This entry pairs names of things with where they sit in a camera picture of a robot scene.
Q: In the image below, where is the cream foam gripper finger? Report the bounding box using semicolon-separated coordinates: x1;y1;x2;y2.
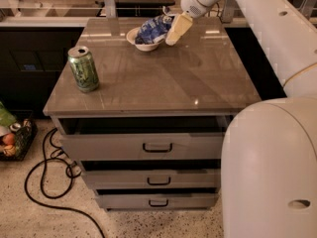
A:
165;12;193;46

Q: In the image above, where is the blue chip bag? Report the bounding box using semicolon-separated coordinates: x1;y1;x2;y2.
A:
136;13;175;44

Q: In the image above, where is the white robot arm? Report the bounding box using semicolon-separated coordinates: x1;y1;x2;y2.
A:
166;0;317;238

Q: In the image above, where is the white paper bowl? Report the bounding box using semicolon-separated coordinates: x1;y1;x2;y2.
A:
126;28;162;52

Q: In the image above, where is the green bag in basket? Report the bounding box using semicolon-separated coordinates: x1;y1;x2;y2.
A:
0;101;17;127

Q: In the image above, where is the dark table behind glass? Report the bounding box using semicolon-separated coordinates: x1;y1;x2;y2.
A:
101;0;175;18

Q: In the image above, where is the green drink can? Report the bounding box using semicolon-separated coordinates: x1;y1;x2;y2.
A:
68;46;99;92

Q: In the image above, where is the grey drawer cabinet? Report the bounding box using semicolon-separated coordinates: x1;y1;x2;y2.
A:
43;16;263;212

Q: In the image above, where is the top grey drawer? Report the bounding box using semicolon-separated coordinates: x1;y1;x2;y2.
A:
60;116;227;160

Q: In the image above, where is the grey drawer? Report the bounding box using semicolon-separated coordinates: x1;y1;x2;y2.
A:
81;160;220;189
60;116;227;160
96;187;218;210

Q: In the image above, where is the middle grey drawer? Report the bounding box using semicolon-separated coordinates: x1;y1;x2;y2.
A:
81;160;220;189

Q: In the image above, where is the bottom grey drawer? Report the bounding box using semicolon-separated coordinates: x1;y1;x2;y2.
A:
96;187;218;210

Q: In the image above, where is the orange fruit in basket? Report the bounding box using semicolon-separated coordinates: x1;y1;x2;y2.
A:
2;133;15;145

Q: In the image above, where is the black wire basket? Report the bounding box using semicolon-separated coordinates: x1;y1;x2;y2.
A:
0;119;37;161

